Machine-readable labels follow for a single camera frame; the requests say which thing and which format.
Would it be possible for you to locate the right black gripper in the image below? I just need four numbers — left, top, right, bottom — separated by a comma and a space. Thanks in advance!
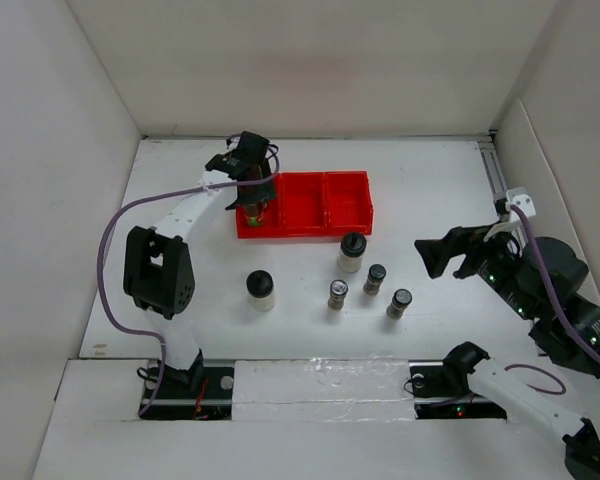
413, 214, 537, 317

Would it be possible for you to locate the white salt shaker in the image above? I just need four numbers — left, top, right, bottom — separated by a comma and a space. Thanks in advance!
246, 270, 275, 312
337, 232, 367, 273

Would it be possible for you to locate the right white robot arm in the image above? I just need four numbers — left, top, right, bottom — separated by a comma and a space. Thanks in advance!
403, 226, 600, 479

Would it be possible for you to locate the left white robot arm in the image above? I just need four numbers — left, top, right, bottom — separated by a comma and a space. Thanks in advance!
123, 131, 279, 397

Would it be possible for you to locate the red three-compartment tray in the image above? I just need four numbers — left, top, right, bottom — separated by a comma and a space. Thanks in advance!
235, 171, 374, 239

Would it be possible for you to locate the right black-lid spice jar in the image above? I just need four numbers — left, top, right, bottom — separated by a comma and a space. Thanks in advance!
386, 288, 413, 320

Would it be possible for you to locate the black-lid spice jar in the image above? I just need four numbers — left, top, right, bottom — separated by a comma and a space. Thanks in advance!
386, 288, 413, 320
363, 264, 386, 296

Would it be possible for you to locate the middle black-lid spice jar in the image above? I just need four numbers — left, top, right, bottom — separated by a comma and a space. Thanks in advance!
363, 264, 386, 296

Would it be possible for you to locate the silver-lid spice jar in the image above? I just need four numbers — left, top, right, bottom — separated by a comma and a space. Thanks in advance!
327, 279, 349, 311

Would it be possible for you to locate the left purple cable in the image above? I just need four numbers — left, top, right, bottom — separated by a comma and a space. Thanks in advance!
97, 144, 281, 416

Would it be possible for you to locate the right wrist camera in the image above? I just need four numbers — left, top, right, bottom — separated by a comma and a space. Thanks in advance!
494, 187, 536, 219

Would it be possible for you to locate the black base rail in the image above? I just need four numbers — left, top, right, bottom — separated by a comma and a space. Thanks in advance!
137, 359, 507, 423

